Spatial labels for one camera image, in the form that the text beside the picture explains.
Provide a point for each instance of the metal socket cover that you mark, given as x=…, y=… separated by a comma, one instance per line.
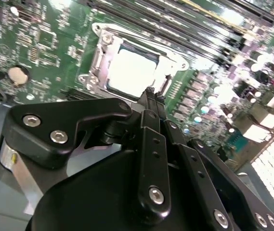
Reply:
x=170, y=63

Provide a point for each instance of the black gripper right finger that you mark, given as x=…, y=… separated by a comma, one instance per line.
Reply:
x=192, y=163

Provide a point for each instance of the silver CPU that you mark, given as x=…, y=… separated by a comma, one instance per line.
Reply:
x=132, y=69

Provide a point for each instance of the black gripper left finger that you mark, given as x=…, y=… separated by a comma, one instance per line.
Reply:
x=55, y=115

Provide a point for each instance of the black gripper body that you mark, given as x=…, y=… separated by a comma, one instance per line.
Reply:
x=91, y=197

